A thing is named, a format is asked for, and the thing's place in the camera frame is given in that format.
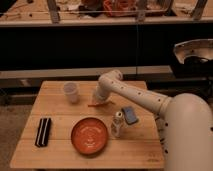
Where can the white tapered gripper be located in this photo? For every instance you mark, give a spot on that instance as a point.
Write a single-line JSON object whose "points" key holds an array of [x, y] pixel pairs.
{"points": [[99, 97]]}

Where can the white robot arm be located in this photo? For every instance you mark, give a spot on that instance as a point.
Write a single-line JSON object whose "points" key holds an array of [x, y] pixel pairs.
{"points": [[188, 121]]}

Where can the translucent plastic cup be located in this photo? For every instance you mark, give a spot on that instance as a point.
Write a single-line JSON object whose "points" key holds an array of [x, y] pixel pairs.
{"points": [[70, 90]]}

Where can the small clear bottle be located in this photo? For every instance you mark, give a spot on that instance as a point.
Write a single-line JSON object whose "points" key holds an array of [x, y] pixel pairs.
{"points": [[117, 123]]}

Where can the blue sponge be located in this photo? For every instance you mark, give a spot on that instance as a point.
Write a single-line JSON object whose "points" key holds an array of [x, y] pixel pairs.
{"points": [[129, 115]]}

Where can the wooden table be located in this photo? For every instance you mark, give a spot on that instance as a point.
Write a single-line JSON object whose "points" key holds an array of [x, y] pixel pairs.
{"points": [[62, 135]]}

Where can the black striped rectangular block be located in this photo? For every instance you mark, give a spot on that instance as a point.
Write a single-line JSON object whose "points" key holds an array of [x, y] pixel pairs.
{"points": [[43, 132]]}

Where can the orange basket in background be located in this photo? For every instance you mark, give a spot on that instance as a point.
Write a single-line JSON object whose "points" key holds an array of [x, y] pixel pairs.
{"points": [[119, 8]]}

